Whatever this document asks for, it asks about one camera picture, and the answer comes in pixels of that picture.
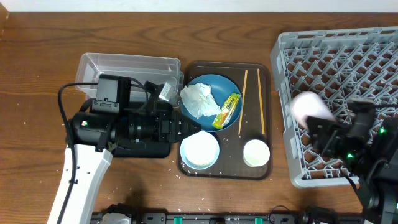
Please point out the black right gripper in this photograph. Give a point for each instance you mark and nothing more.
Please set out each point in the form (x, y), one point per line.
(328, 129)

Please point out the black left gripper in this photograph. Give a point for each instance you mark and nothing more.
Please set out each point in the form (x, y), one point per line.
(155, 119)

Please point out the light blue bowl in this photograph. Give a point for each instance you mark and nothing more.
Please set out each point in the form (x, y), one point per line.
(200, 151)

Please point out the white tissue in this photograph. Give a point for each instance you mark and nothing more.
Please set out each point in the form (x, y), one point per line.
(199, 101)

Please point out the dark blue plate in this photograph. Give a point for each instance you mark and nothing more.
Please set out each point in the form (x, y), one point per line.
(221, 89)

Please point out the yellow green snack wrapper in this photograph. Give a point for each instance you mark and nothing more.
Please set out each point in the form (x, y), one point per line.
(227, 110)

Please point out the pink cup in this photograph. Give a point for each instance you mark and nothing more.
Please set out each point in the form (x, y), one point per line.
(308, 104)

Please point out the white cup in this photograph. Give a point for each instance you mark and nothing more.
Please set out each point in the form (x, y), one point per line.
(256, 153)

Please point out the wooden chopstick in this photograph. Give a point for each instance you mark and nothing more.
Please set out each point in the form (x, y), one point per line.
(243, 100)
(260, 101)

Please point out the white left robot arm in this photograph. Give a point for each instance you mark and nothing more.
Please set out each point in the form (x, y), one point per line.
(95, 138)

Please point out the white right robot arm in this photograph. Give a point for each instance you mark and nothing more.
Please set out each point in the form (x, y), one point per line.
(374, 162)

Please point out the grey dishwasher rack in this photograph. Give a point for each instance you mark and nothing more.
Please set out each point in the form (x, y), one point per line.
(337, 65)

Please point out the black plastic tray bin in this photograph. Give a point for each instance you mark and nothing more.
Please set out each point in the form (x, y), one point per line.
(136, 133)

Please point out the clear plastic bin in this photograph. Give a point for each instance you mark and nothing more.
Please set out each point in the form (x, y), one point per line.
(158, 70)

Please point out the brown serving tray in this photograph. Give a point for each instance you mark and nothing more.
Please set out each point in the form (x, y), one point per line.
(245, 143)

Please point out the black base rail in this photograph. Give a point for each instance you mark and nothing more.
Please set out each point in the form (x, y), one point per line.
(121, 213)

